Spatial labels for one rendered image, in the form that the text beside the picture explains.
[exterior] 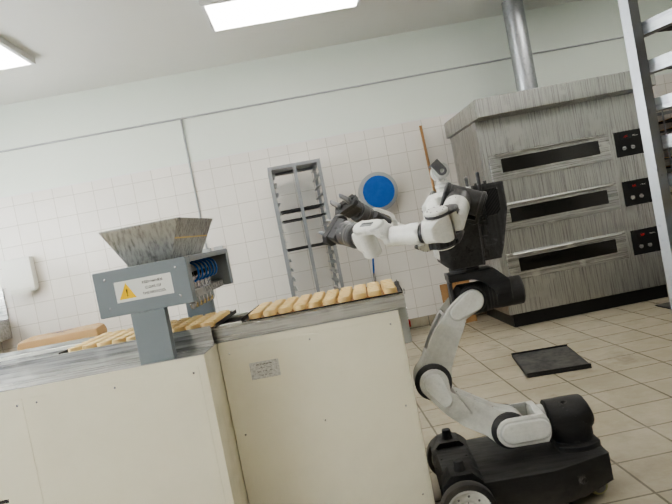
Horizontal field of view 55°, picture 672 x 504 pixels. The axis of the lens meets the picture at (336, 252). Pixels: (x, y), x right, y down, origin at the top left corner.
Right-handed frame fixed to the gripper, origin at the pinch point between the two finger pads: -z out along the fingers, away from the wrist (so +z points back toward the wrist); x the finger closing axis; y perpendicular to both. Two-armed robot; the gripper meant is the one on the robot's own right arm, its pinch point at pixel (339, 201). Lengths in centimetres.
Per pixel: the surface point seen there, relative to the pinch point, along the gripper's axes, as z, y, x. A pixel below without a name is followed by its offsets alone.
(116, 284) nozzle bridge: -76, 49, -41
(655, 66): -34, 62, 128
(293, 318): -18, 56, -15
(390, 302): 4, 56, 13
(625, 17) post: -42, 50, 128
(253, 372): -21, 71, -36
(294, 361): -13, 69, -22
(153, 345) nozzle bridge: -60, 67, -42
